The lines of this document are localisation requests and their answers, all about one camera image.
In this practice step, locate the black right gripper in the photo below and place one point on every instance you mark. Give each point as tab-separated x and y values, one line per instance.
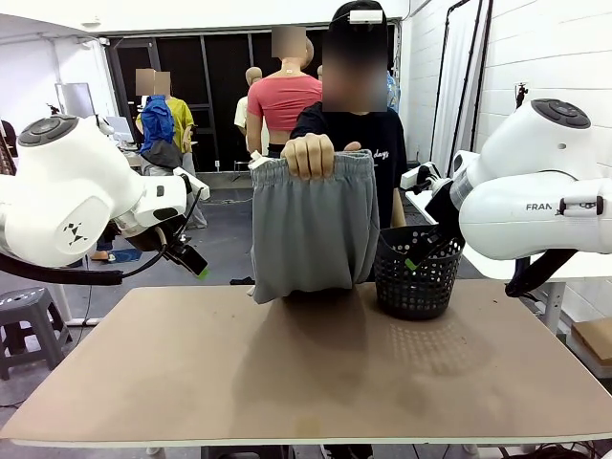
443	210

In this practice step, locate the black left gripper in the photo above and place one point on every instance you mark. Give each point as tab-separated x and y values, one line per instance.
160	241

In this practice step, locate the grey training pants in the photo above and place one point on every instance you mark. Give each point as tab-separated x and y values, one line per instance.
311	229

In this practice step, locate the person left forearm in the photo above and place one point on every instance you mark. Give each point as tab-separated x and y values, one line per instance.
399	208

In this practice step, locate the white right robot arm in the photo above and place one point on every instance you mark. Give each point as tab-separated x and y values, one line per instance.
535	191

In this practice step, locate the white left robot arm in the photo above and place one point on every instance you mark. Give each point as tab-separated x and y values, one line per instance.
72	191

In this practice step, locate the person left hand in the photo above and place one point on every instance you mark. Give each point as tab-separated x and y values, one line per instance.
354	146

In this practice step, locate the person right hand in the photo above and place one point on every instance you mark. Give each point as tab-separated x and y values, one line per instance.
308	158

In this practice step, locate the black perforated plastic basket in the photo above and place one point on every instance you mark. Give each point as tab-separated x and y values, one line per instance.
416	291

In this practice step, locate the black cloth on floor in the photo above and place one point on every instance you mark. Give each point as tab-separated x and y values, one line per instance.
241	280

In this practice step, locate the person torso black t-shirt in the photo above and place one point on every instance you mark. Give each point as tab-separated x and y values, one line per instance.
387	158

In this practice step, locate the black light stand pole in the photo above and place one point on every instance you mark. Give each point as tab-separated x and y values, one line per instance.
478	105
440	119

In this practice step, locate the mannequin with floral blue shirt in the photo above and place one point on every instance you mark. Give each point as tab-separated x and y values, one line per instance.
392	93

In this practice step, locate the mannequin with red top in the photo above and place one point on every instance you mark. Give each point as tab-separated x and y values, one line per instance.
279	102

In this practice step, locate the grey plastic stool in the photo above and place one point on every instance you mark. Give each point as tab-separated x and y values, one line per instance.
28	330

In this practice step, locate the bald mannequin pale shirt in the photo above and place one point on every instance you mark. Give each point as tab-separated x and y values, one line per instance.
251	81

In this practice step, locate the brown cardboard box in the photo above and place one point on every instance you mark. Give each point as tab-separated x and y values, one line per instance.
595	342

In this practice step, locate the grey framed whiteboard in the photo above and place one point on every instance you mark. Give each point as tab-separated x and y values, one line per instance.
74	98

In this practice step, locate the black cap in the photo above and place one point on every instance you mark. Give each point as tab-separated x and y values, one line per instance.
342	16

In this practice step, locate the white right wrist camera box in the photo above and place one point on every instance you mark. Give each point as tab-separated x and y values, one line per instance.
421	174

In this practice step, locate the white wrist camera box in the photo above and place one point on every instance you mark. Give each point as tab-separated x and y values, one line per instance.
421	174
193	184

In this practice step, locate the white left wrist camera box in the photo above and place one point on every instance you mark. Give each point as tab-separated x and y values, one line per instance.
193	184

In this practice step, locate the black camera tripod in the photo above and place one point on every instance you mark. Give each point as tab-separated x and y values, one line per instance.
521	95

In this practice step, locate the white head-mounted camera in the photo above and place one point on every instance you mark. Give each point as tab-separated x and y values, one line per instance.
367	16

